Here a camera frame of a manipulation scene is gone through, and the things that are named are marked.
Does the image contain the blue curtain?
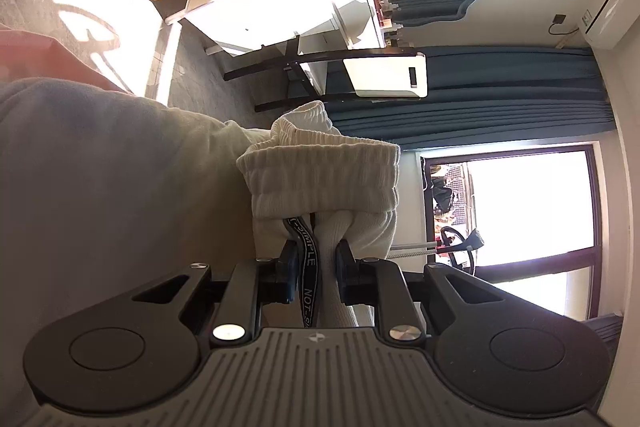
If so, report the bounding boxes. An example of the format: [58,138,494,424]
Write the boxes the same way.
[327,44,614,152]
[582,313,627,350]

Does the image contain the dark framed window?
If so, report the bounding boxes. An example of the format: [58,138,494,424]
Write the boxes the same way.
[419,143,602,322]

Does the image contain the pastel bed sheet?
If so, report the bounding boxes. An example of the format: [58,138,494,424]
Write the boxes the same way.
[0,27,137,96]

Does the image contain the wavy blue framed mirror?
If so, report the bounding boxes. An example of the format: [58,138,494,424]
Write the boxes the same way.
[384,0,479,28]

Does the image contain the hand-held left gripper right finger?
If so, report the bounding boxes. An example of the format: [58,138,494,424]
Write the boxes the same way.
[335,239,506,348]

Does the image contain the silver pole stand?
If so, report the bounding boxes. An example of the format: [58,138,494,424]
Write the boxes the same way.
[392,227,487,269]

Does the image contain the white panel heater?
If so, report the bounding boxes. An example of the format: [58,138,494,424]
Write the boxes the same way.
[342,52,430,99]

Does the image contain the white fleece sweatpants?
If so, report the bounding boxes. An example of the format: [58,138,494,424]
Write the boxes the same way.
[0,77,403,427]

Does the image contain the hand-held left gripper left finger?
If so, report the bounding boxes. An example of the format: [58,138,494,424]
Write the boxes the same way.
[131,239,301,351]

